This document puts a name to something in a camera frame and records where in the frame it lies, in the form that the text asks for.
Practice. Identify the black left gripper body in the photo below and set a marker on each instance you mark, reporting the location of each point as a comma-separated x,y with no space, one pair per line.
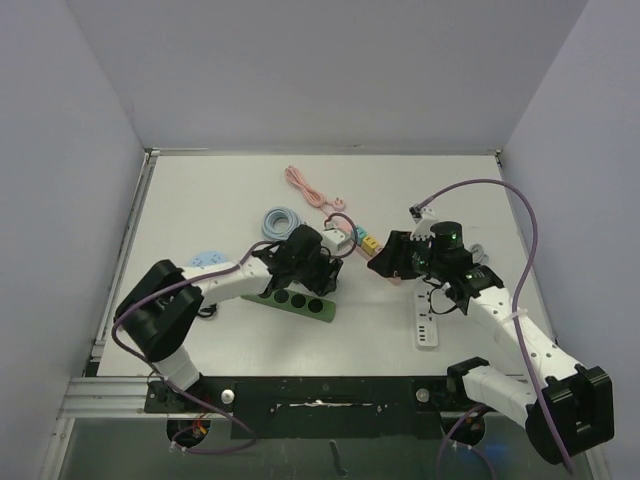
316,272

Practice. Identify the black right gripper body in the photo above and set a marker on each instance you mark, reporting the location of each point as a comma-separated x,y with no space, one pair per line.
406,257

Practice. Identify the yellow USB charger plug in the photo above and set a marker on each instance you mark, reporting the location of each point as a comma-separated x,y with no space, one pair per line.
369,245

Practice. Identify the teal USB charger plug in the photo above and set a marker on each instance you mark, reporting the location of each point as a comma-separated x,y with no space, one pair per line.
360,234

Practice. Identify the green power strip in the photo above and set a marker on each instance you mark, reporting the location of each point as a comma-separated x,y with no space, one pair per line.
296,303

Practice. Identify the white power strip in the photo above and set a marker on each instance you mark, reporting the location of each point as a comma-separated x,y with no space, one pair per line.
426,331

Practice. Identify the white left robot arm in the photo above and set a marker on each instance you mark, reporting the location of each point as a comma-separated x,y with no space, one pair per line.
154,319

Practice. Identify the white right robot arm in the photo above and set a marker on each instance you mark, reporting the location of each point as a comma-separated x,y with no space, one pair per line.
566,408

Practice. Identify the pink power strip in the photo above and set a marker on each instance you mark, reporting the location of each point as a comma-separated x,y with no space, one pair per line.
342,224

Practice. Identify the round blue power socket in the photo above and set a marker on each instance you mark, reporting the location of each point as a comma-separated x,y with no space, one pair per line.
207,258

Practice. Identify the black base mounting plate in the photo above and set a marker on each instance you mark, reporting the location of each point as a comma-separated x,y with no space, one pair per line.
320,407

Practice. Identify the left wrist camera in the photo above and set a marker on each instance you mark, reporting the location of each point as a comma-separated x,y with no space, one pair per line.
335,240

